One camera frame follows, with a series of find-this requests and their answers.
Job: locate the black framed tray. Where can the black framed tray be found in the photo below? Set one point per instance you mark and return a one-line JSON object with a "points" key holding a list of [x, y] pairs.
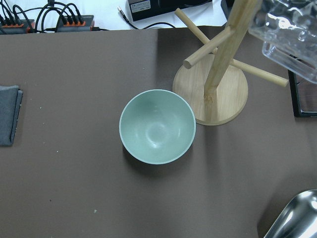
{"points": [[303, 92]]}

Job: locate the green bowl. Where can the green bowl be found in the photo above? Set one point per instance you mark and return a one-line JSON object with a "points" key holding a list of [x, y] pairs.
{"points": [[157, 126]]}

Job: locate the wooden mug tree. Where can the wooden mug tree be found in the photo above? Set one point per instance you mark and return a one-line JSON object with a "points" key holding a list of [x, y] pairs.
{"points": [[211, 80]]}

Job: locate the black box with label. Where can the black box with label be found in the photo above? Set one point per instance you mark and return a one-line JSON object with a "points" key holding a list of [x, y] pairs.
{"points": [[142, 9]]}

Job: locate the grey folded cloth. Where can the grey folded cloth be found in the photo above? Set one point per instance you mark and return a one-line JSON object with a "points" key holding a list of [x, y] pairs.
{"points": [[10, 102]]}

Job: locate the clear glass mug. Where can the clear glass mug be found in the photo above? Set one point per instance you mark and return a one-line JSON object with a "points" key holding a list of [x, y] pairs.
{"points": [[288, 29]]}

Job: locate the orange usb hub left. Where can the orange usb hub left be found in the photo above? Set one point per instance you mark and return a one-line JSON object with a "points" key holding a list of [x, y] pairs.
{"points": [[23, 28]]}

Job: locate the steel scoop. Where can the steel scoop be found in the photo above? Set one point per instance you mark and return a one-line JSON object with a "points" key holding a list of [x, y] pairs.
{"points": [[298, 219]]}

